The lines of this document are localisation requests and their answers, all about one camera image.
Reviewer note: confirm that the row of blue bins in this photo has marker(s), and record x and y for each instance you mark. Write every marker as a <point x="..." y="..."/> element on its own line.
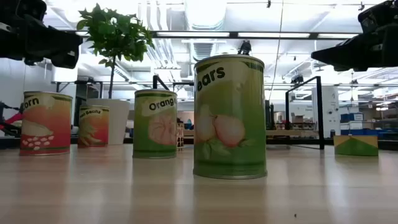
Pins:
<point x="367" y="133"/>

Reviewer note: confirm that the wooden shelf board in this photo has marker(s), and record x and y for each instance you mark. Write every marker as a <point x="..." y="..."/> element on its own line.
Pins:
<point x="292" y="132"/>

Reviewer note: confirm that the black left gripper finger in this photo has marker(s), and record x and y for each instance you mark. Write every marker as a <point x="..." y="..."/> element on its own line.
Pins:
<point x="56" y="34"/>
<point x="65" y="56"/>

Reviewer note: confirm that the low green yellow tin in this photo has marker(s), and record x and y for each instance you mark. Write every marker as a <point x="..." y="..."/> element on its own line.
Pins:
<point x="356" y="147"/>

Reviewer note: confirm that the orange green beans can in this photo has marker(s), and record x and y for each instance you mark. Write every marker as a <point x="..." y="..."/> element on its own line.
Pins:
<point x="93" y="127"/>

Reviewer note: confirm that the white background pillar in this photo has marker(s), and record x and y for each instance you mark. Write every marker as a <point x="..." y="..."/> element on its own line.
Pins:
<point x="329" y="102"/>

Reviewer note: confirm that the red black background robot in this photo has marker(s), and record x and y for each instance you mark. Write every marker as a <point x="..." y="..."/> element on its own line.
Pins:
<point x="12" y="119"/>

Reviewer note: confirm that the brown cardboard box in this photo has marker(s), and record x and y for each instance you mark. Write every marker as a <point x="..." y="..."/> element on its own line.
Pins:
<point x="298" y="119"/>

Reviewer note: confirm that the silver ceiling ventilation duct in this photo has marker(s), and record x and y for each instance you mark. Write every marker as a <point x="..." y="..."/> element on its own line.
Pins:
<point x="205" y="12"/>

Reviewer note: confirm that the blue storage box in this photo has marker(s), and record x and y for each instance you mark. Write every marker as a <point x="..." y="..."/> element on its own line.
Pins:
<point x="351" y="117"/>

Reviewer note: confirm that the red corn can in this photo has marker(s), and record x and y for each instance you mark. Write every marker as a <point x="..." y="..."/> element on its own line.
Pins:
<point x="46" y="124"/>

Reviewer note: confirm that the green oranges can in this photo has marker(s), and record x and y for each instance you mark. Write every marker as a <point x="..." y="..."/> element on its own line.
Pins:
<point x="155" y="130"/>

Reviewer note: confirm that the black hanging overhead camera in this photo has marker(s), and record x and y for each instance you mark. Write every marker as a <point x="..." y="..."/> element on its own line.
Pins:
<point x="245" y="48"/>

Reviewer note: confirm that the green pears can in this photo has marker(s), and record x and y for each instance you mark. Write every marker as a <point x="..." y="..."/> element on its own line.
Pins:
<point x="230" y="124"/>

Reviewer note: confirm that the green leafy potted tree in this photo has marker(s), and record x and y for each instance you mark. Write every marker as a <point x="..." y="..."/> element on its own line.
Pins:
<point x="115" y="34"/>

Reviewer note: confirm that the spicy black beans can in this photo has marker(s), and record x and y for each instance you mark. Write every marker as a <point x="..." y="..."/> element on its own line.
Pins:
<point x="180" y="140"/>

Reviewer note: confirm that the black table edge rail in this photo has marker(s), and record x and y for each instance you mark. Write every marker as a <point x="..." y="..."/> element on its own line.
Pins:
<point x="280" y="141"/>

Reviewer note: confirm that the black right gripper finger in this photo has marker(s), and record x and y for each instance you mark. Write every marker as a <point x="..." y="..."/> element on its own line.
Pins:
<point x="354" y="61"/>
<point x="354" y="46"/>

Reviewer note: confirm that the white plant pot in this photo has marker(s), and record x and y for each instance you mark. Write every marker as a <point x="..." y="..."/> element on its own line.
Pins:
<point x="119" y="121"/>

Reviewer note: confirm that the black background table frame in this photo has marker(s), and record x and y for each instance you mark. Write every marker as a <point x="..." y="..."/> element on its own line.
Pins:
<point x="77" y="82"/>

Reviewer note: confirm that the black metal shelf frame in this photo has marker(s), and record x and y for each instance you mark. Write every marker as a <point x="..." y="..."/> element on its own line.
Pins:
<point x="319" y="109"/>

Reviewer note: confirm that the black overhead light beam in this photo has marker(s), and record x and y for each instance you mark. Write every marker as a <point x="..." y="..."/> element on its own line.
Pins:
<point x="233" y="35"/>

